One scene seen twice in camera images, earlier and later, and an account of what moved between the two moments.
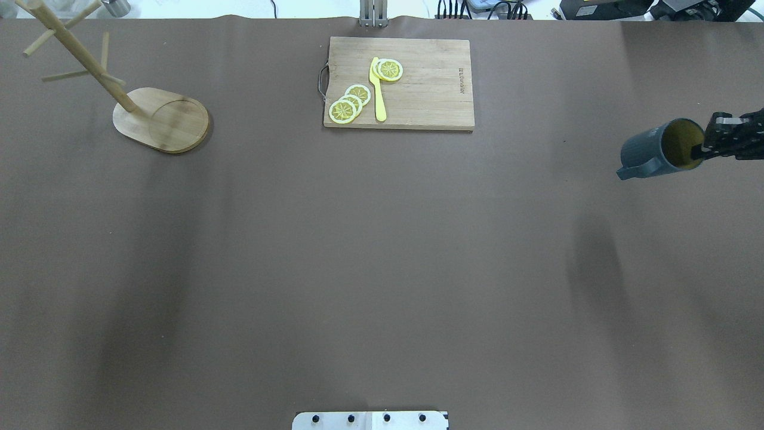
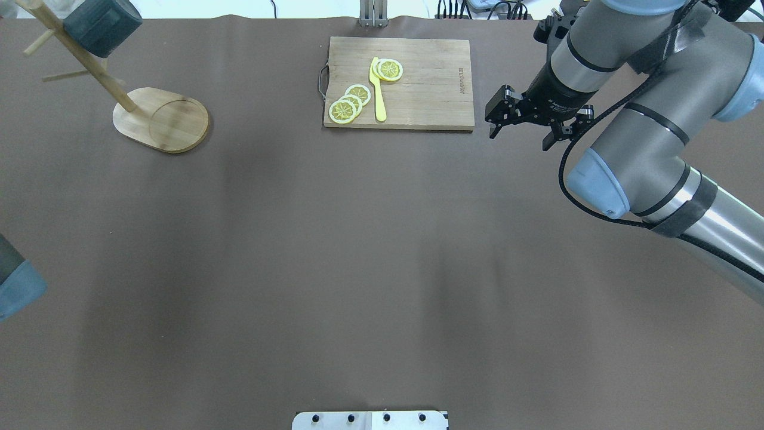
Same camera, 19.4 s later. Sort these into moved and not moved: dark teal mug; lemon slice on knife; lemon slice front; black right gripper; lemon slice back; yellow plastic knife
Moved: dark teal mug; black right gripper
Not moved: lemon slice front; yellow plastic knife; lemon slice back; lemon slice on knife
